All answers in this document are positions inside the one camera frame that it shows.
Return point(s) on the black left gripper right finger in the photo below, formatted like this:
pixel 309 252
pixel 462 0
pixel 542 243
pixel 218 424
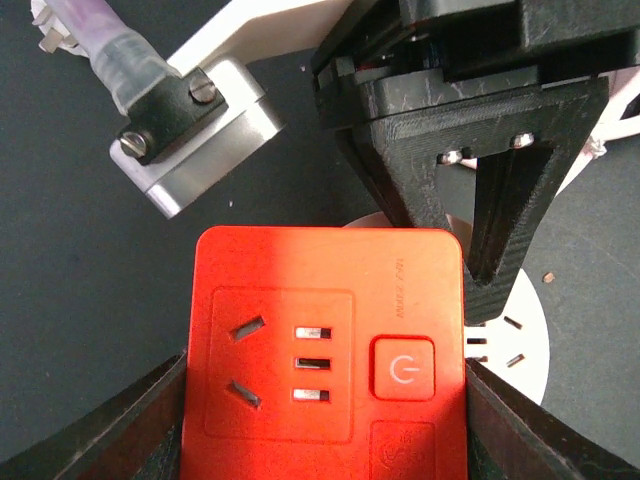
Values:
pixel 512 437

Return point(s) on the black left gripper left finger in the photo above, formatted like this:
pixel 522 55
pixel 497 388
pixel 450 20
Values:
pixel 134 435

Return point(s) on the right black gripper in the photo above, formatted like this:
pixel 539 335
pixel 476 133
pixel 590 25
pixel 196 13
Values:
pixel 383 58

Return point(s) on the pink round power strip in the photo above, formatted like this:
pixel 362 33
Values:
pixel 520 340

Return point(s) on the red plug adapter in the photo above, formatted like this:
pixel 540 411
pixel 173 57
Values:
pixel 325 353

